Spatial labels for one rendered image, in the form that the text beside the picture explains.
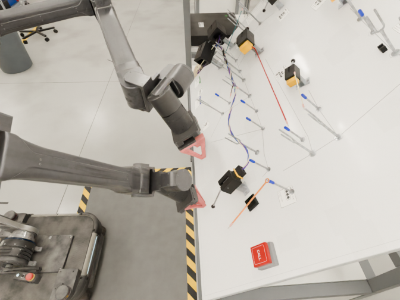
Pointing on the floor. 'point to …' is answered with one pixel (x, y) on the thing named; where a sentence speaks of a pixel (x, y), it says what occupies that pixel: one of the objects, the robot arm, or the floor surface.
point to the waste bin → (13, 55)
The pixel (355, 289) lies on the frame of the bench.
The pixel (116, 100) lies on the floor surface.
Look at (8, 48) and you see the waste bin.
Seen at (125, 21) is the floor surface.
